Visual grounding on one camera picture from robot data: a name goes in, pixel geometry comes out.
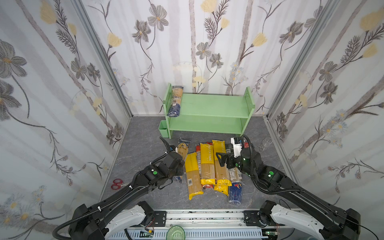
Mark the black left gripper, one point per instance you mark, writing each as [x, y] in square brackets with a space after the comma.
[171, 151]

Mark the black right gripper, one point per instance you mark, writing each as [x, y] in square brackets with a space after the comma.
[227, 160]

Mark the blue brown spaghetti bag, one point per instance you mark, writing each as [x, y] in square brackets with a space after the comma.
[182, 149]

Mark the yellow spaghetti bag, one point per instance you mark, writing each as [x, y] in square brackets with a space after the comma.
[193, 176]
[208, 176]
[222, 173]

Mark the blue clear spaghetti bag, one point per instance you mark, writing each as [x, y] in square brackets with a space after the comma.
[175, 107]

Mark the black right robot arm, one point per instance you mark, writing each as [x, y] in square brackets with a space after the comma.
[317, 218]

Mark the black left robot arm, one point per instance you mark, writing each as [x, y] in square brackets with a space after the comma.
[90, 223]

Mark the green wooden two-tier shelf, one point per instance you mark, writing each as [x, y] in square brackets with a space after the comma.
[213, 114]

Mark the small green plastic cup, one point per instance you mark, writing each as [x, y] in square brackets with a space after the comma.
[163, 129]

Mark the clear blue-end spaghetti bag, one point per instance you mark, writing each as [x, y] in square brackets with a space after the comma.
[235, 190]

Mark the green round lens cap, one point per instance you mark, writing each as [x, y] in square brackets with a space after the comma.
[176, 233]

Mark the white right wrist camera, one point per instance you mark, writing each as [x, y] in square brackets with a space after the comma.
[238, 144]

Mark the clear wire stand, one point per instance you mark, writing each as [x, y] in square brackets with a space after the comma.
[266, 142]

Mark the red handled scissors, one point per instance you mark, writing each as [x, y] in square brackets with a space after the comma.
[117, 184]

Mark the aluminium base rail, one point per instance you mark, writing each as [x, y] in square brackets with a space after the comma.
[192, 222]

